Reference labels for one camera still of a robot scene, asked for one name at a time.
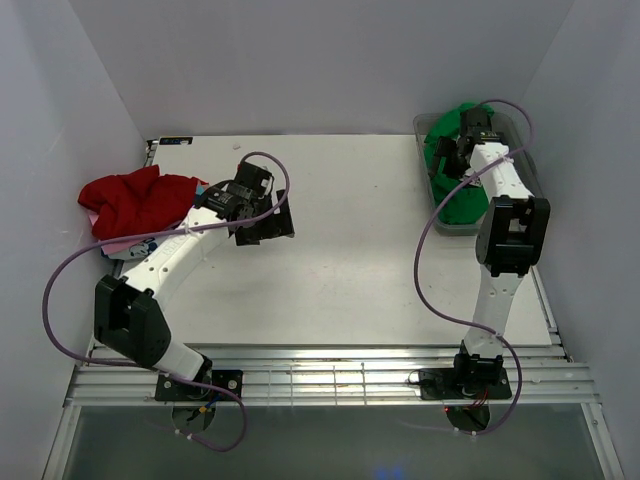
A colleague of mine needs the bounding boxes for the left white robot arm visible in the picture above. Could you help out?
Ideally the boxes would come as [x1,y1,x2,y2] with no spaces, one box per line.
[94,160,295,381]

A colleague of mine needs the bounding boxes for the aluminium frame rail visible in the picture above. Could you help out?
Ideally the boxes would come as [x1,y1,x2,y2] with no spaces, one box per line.
[66,344,600,407]

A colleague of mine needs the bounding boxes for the blue label sticker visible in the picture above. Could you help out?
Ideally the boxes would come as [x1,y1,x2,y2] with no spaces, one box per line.
[158,137,193,146]

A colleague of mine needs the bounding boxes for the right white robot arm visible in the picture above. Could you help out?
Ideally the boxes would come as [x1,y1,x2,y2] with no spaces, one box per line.
[420,107,550,403]

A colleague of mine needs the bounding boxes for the red t shirt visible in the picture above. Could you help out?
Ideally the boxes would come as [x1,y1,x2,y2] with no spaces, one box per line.
[78,165,202,240]

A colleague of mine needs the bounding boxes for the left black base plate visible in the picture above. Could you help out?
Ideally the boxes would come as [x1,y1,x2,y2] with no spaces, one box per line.
[154,368,244,402]

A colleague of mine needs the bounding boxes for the grey plastic bin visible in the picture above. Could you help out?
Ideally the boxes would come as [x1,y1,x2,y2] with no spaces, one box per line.
[412,110,547,236]

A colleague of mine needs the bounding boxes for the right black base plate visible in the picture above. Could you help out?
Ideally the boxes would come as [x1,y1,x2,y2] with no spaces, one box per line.
[418,368,512,401]

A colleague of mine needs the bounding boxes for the green t shirt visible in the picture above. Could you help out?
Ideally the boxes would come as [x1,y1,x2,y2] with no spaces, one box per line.
[423,102,488,226]

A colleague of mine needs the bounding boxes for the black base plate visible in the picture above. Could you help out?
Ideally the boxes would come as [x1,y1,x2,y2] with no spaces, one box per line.
[154,368,244,402]
[418,368,512,401]

